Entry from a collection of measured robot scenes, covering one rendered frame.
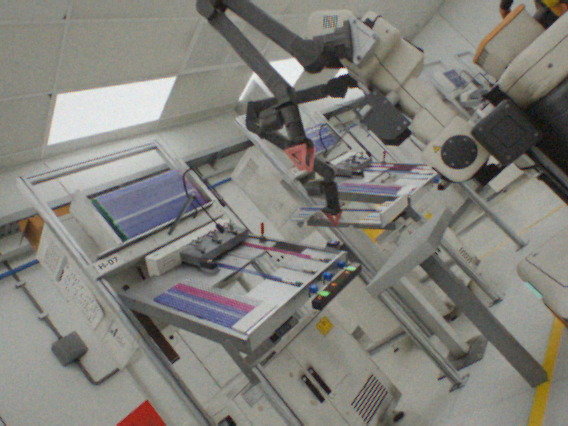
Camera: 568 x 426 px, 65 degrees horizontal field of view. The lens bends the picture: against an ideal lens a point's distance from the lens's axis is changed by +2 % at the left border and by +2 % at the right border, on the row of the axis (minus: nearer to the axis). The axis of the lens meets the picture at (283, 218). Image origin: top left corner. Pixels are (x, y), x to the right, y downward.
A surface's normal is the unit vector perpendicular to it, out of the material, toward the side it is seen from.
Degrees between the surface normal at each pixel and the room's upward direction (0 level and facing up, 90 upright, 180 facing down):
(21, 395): 90
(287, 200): 90
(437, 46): 90
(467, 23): 90
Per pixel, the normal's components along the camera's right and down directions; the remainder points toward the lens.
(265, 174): -0.58, 0.36
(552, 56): -0.30, 0.07
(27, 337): 0.49, -0.57
